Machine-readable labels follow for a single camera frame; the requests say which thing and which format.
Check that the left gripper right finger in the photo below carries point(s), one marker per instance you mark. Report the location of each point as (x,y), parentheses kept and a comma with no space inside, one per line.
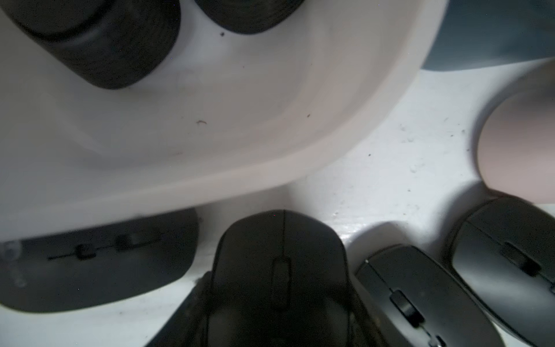
(367,327)

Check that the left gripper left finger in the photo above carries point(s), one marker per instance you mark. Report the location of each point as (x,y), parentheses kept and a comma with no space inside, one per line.
(186,326)

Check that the black mouse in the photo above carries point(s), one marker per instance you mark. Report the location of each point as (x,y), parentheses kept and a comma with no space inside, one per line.
(96,266)
(426,305)
(503,252)
(110,44)
(248,17)
(279,278)

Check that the white storage box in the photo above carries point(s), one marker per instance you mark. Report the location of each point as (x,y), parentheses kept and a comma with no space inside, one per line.
(223,115)

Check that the teal storage box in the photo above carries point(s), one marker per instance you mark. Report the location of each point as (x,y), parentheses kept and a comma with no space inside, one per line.
(476,34)

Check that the pink mouse top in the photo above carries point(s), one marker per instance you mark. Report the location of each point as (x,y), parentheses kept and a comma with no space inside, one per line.
(515,153)

